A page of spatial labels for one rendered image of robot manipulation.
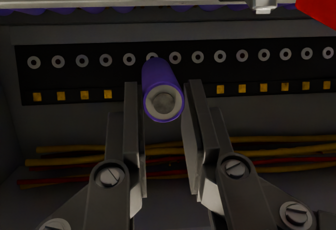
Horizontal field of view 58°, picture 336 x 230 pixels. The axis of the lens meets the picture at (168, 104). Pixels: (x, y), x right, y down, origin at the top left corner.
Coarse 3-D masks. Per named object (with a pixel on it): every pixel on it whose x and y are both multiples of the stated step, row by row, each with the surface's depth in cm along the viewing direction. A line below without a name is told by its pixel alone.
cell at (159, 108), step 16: (144, 64) 18; (160, 64) 16; (144, 80) 14; (160, 80) 13; (176, 80) 14; (144, 96) 13; (160, 96) 12; (176, 96) 13; (160, 112) 13; (176, 112) 13
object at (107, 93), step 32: (64, 64) 27; (96, 64) 27; (192, 64) 28; (224, 64) 28; (256, 64) 28; (288, 64) 28; (320, 64) 29; (32, 96) 27; (64, 96) 27; (96, 96) 27; (224, 96) 28
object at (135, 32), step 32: (32, 32) 25; (64, 32) 25; (96, 32) 26; (128, 32) 26; (160, 32) 26; (192, 32) 26; (224, 32) 27; (256, 32) 27; (288, 32) 27; (320, 32) 27
